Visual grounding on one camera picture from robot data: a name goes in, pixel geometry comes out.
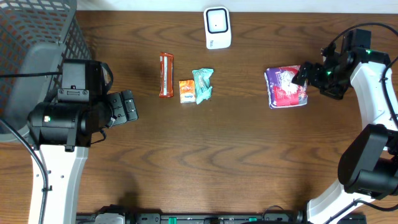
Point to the orange tissue pack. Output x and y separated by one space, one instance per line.
187 91

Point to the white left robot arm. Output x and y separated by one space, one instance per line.
61 130

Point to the grey plastic mesh basket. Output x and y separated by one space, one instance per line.
36 37

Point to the white barcode scanner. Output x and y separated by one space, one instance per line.
217 28

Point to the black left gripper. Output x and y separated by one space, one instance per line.
123 107

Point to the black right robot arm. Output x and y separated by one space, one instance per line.
367 170

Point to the purple red sanitary pad pack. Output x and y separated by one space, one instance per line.
282 93

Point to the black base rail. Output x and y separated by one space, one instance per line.
119 214

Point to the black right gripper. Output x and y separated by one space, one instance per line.
316 69

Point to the teal green wipes packet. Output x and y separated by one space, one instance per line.
203 89

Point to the red brown snack bar wrapper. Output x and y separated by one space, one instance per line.
166 74

